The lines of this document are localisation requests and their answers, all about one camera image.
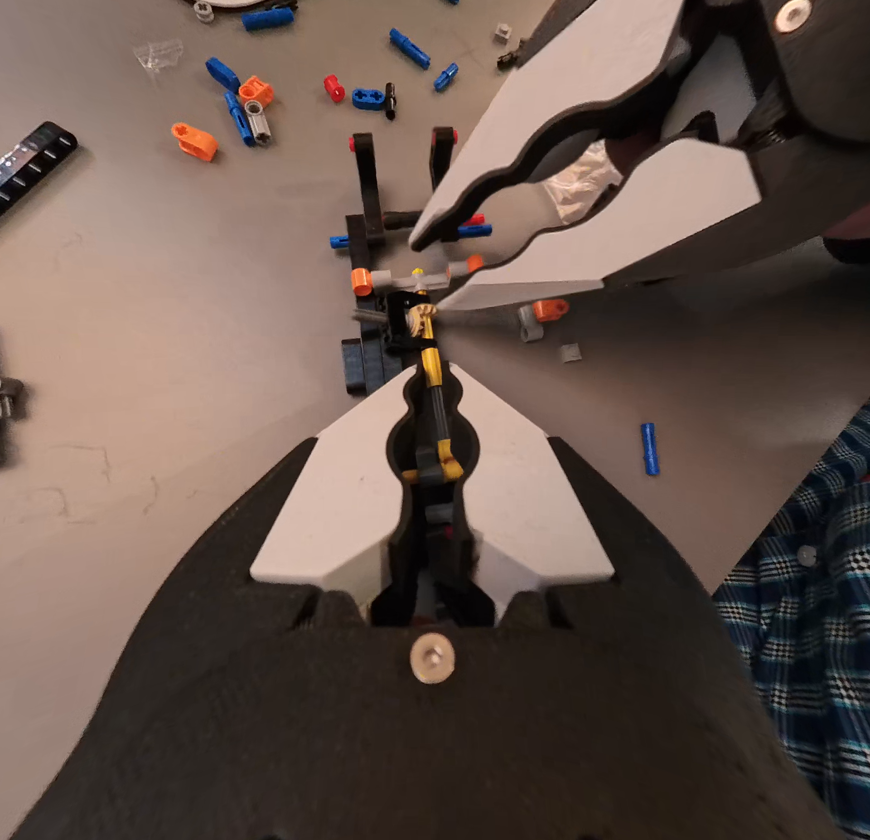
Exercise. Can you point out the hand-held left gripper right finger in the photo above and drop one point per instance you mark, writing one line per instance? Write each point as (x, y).
(537, 513)

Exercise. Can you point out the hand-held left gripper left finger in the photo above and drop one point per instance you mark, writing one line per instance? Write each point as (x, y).
(326, 513)

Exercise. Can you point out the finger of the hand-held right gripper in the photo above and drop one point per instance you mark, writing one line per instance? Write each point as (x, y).
(578, 58)
(646, 228)

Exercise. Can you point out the clear plastic bag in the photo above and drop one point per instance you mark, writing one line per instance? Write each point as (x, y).
(578, 187)

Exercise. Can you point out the black yellow lego assembly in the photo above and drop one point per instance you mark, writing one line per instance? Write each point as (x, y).
(367, 187)

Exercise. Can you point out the black lego pin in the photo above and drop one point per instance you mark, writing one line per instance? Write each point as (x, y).
(390, 102)
(506, 59)
(289, 2)

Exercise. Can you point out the orange lego connector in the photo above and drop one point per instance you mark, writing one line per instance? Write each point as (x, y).
(195, 141)
(549, 309)
(256, 90)

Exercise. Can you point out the grey lego connector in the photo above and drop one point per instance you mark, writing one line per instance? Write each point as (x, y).
(529, 328)
(259, 124)

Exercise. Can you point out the short blue lego beam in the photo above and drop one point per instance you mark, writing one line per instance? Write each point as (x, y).
(368, 99)

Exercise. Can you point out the red lego pin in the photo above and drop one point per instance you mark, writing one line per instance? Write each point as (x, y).
(333, 87)

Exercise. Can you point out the grey lego beam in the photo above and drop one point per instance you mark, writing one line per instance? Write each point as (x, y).
(10, 398)

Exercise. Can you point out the blue curved lego piece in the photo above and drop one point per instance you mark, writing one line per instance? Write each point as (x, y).
(222, 74)

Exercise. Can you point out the grey lego bush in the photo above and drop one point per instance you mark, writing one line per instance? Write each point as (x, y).
(204, 12)

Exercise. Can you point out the long black lego beam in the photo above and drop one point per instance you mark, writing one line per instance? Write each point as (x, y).
(41, 160)

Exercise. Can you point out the blue plaid shirt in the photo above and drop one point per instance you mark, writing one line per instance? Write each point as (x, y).
(815, 649)

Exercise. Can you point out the clear plastic scrap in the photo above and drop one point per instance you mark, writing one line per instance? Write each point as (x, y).
(158, 54)

